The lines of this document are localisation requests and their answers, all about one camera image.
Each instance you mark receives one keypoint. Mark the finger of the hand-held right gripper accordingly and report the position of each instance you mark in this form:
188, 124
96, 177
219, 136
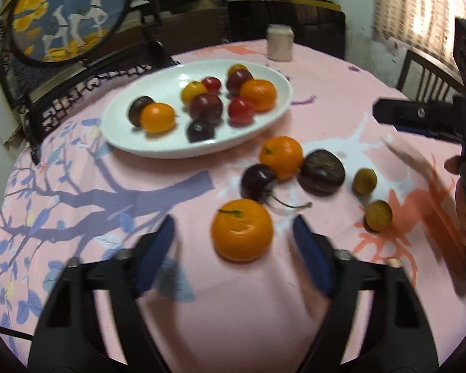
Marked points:
411, 114

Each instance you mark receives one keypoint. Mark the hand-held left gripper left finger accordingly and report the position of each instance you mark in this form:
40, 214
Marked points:
155, 252

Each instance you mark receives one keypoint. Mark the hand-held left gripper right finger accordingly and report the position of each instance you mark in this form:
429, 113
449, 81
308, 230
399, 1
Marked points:
314, 252

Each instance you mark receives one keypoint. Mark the large orange mandarin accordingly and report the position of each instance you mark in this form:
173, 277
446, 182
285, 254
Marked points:
242, 229

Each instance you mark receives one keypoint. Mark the white oval plate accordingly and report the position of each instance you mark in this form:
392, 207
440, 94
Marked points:
171, 140

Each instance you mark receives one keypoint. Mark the dark purple cherry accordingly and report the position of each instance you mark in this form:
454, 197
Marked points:
200, 130

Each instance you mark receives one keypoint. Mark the small orange mandarin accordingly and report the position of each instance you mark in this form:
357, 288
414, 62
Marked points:
158, 117

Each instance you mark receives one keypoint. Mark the dark purple plum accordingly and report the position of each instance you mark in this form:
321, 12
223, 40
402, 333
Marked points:
136, 109

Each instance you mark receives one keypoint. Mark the dark red plum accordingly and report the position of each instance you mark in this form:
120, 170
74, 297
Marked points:
206, 107
237, 81

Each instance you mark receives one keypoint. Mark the yellow cherry tomato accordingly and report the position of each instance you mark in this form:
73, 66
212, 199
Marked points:
236, 68
192, 91

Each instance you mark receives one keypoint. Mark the small red cherry tomato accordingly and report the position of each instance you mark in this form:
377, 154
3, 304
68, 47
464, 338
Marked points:
211, 84

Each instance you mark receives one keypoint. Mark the slatted dark wooden chair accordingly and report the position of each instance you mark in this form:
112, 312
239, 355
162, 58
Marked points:
427, 74

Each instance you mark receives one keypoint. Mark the yellow-brown longan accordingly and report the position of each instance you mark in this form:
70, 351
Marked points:
364, 181
378, 215

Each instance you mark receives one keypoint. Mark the wrinkled dark passion fruit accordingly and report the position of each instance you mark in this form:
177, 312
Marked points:
321, 171

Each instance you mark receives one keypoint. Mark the dark cherry with stem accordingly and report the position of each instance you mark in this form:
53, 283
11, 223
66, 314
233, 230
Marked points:
258, 182

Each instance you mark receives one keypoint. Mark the patterned window curtain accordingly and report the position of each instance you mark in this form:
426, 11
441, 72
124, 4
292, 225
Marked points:
415, 7

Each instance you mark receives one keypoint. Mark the pink printed tablecloth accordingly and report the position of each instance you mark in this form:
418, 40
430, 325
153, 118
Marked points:
237, 311

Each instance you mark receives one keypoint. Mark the black flat panel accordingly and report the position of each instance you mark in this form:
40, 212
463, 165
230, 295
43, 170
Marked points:
310, 27

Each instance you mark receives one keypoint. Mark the pale drink can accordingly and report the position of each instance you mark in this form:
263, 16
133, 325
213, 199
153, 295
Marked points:
279, 42

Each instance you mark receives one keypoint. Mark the carved dark wooden chair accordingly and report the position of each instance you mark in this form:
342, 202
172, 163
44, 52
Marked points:
101, 75

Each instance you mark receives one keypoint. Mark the round deer embroidery screen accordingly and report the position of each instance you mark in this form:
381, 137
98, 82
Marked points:
68, 11

